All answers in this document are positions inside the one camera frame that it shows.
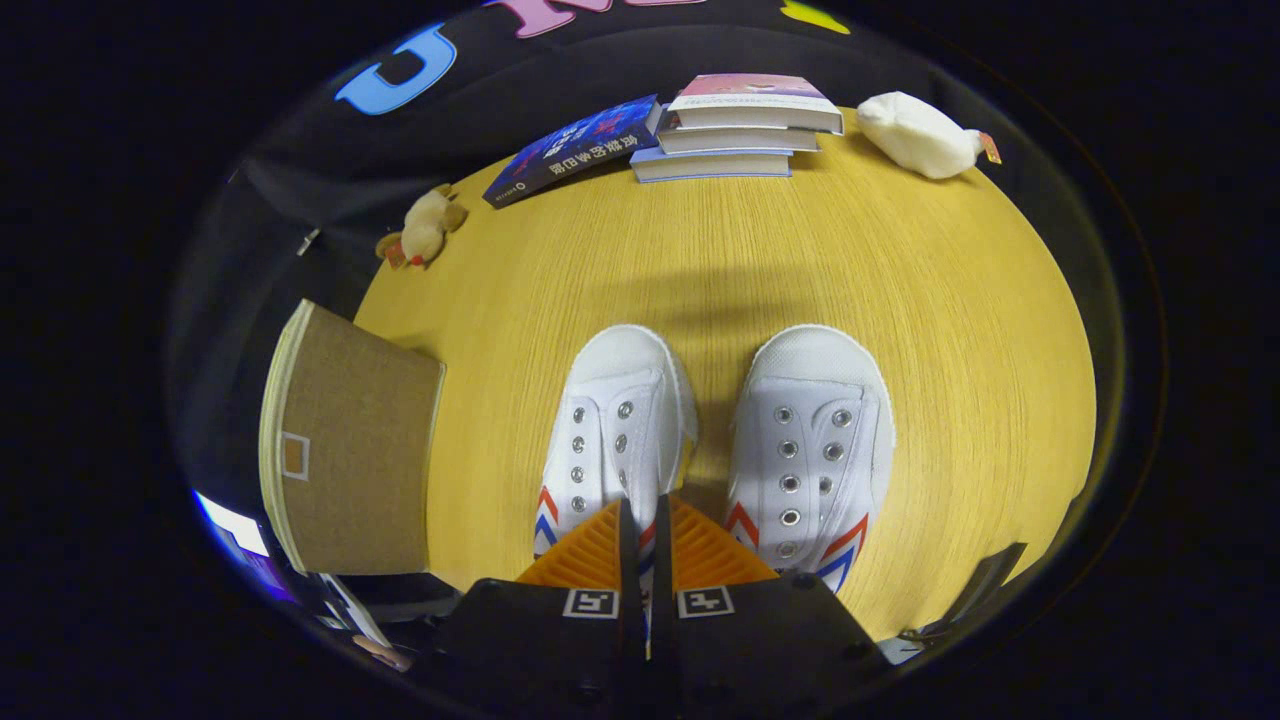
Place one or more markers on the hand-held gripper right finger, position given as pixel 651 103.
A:
pixel 760 640

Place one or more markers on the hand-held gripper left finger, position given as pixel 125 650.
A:
pixel 540 645

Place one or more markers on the white canvas shoe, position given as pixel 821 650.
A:
pixel 810 420
pixel 620 400

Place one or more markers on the brown fabric storage box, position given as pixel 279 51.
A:
pixel 350 450

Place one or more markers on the bright monitor screen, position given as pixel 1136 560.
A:
pixel 235 525

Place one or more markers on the beige plush dog toy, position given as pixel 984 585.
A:
pixel 425 230

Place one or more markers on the silver cloth clip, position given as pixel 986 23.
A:
pixel 308 242

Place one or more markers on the light blue cover book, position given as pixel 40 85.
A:
pixel 710 165

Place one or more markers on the dark blue book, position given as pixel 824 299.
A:
pixel 570 150

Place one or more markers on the white-edged middle book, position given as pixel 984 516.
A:
pixel 735 140

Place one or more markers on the white plush toy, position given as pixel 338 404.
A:
pixel 915 135

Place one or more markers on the pink cover book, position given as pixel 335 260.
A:
pixel 750 95

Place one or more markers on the black table bracket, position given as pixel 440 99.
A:
pixel 985 585

